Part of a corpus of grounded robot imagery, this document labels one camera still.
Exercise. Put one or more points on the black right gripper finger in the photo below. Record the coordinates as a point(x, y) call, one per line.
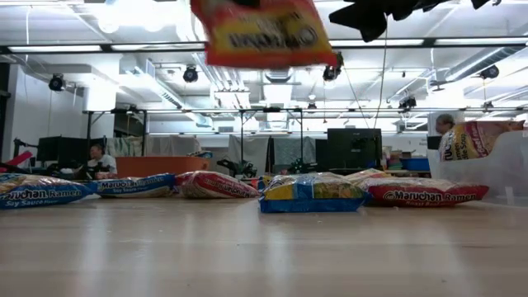
point(359, 14)
point(373, 31)

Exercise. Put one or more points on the red roast beef ramen pack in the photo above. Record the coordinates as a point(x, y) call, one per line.
point(214, 185)
point(420, 196)
point(474, 140)

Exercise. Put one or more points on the blue soy sauce ramen pack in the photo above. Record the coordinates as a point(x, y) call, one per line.
point(136, 187)
point(202, 154)
point(41, 194)
point(313, 196)

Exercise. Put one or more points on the black ceiling spotlight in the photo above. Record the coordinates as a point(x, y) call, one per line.
point(57, 82)
point(489, 72)
point(190, 75)
point(408, 103)
point(332, 73)

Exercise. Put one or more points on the person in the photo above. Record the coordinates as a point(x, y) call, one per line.
point(445, 123)
point(103, 163)

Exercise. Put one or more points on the black computer monitor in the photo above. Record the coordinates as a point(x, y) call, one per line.
point(354, 148)

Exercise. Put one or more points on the white pillar with black band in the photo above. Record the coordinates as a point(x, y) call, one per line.
point(459, 117)

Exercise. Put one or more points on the stacked coloured containers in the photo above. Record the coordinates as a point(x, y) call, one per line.
point(395, 163)

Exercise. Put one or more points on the blue storage crate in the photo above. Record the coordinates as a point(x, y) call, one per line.
point(416, 164)

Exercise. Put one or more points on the dark hanging cloth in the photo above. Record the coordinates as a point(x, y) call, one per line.
point(293, 148)

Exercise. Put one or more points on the white hanging cloth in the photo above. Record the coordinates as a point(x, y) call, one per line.
point(247, 148)

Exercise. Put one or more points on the black beam with light strips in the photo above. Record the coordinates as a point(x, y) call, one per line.
point(105, 47)

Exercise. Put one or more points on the small black desktop robot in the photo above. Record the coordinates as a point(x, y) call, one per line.
point(237, 167)

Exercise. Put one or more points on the orange plastic bin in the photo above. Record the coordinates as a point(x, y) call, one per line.
point(156, 166)

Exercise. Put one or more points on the clear plastic bin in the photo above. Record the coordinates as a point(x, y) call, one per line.
point(495, 181)

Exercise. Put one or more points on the dark desk monitors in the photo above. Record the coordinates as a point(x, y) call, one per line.
point(62, 154)

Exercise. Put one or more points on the red padded bar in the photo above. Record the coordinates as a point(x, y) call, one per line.
point(16, 160)

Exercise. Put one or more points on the ribbed silver ventilation duct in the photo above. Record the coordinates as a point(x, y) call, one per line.
point(278, 76)

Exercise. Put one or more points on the slim silver ventilation duct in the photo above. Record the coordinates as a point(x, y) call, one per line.
point(486, 62)

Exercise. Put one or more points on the black metal rack frame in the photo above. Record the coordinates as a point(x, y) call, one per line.
point(123, 111)

